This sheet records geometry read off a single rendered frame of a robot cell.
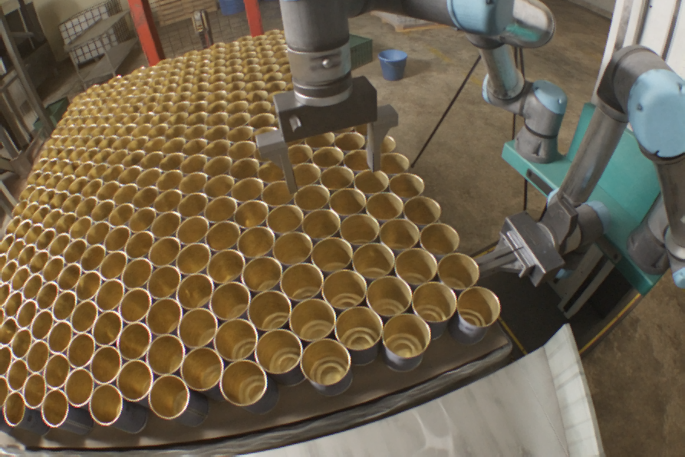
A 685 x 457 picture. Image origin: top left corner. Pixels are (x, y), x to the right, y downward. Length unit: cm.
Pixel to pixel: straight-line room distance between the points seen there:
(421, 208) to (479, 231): 155
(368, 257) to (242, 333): 25
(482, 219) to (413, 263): 169
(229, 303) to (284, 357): 14
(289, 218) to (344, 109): 30
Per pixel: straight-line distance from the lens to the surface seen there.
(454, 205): 233
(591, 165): 78
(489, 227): 226
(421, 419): 57
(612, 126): 74
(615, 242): 106
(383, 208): 70
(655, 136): 58
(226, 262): 66
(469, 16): 38
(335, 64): 41
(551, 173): 116
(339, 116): 46
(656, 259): 103
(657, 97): 55
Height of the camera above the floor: 163
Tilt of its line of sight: 45 degrees down
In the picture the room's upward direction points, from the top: 6 degrees counter-clockwise
